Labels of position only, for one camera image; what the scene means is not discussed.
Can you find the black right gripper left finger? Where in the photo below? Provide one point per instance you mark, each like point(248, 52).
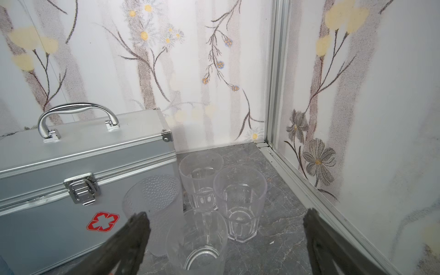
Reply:
point(124, 251)

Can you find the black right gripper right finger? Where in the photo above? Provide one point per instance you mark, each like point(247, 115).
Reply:
point(330, 253)

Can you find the frosted dotted clear cup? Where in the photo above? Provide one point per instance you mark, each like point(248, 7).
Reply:
point(160, 197)

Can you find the clear glass front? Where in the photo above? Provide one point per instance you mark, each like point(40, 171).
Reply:
point(198, 243)

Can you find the silver aluminium first aid case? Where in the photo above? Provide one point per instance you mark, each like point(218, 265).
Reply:
point(62, 187)

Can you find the clear faceted glass right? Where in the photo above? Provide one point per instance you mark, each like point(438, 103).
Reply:
point(240, 193)

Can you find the clear faceted glass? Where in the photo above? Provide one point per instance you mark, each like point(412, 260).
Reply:
point(197, 172)
point(240, 193)

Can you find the clear faceted glass back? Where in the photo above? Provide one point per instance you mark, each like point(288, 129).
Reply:
point(197, 172)

